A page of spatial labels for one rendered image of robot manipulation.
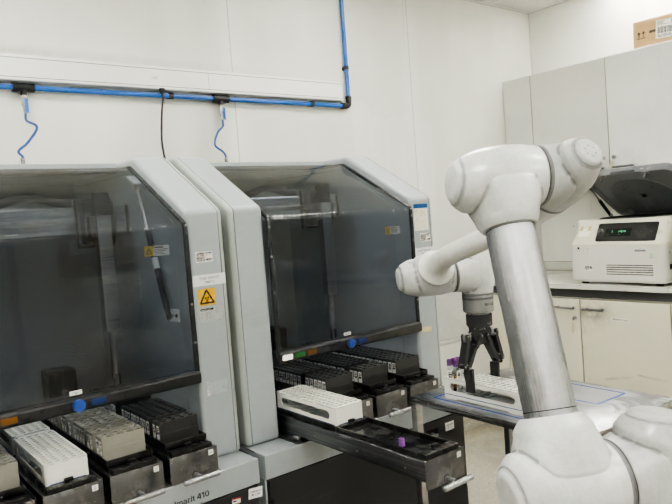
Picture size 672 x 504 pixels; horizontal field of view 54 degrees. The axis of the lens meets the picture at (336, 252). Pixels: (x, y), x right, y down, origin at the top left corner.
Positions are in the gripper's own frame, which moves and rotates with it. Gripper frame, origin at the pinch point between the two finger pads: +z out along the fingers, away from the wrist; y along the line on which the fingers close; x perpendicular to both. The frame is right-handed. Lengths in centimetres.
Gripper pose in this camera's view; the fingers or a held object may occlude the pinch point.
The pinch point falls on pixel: (483, 381)
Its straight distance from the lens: 203.2
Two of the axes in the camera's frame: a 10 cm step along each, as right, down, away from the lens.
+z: 0.7, 10.0, 0.5
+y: 8.0, -0.9, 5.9
